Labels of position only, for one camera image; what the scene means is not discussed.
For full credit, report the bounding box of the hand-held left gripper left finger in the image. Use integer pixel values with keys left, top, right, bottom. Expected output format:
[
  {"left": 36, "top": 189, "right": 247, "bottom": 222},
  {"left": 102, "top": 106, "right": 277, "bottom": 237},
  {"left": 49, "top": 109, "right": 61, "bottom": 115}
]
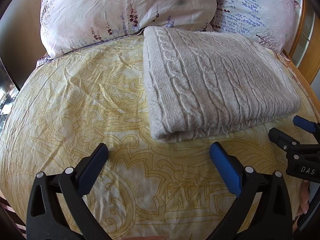
[{"left": 26, "top": 143, "right": 109, "bottom": 240}]

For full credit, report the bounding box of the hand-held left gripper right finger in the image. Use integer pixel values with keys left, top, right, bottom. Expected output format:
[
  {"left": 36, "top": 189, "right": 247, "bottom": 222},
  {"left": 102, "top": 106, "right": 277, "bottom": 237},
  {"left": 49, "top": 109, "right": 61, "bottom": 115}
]
[{"left": 207, "top": 142, "right": 293, "bottom": 240}]

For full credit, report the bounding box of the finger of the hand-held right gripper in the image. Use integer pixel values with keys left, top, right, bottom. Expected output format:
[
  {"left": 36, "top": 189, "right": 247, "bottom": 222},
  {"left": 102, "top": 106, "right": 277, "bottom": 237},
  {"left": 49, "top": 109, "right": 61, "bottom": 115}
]
[
  {"left": 268, "top": 127, "right": 300, "bottom": 153},
  {"left": 293, "top": 115, "right": 320, "bottom": 133}
]

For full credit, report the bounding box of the grey cable-knit blanket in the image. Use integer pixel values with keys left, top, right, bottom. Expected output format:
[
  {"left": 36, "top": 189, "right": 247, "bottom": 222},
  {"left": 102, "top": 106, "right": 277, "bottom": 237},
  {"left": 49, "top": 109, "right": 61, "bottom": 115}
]
[{"left": 142, "top": 26, "right": 301, "bottom": 144}]

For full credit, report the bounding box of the person's right hand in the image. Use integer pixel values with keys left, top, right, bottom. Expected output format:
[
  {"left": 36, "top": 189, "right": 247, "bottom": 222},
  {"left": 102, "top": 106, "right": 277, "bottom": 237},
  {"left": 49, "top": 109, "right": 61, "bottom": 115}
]
[{"left": 292, "top": 179, "right": 312, "bottom": 229}]

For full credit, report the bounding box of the brown bedsheet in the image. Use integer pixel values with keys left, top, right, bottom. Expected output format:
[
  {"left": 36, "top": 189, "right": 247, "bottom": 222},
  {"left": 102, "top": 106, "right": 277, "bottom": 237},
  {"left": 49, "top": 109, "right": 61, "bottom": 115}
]
[{"left": 274, "top": 49, "right": 320, "bottom": 123}]

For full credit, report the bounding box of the yellow patterned blanket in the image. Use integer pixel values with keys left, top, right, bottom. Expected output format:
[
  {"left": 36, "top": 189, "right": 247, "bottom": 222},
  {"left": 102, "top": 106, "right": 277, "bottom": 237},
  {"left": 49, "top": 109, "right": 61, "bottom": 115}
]
[{"left": 0, "top": 34, "right": 320, "bottom": 240}]

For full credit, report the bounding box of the wooden headboard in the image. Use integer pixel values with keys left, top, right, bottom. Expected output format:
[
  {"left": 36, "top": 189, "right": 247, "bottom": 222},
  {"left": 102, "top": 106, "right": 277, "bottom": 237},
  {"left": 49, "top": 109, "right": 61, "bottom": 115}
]
[{"left": 282, "top": 0, "right": 320, "bottom": 85}]

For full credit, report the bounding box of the pale blue floral pillow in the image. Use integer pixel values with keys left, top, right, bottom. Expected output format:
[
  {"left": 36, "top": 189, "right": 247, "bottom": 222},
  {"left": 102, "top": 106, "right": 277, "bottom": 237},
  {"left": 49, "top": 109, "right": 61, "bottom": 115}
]
[{"left": 209, "top": 0, "right": 302, "bottom": 52}]

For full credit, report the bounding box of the pink floral pillow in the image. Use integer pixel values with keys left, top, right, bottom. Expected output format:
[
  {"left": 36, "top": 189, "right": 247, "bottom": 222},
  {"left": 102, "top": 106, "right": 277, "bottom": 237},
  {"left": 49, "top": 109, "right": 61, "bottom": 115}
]
[{"left": 35, "top": 0, "right": 217, "bottom": 58}]

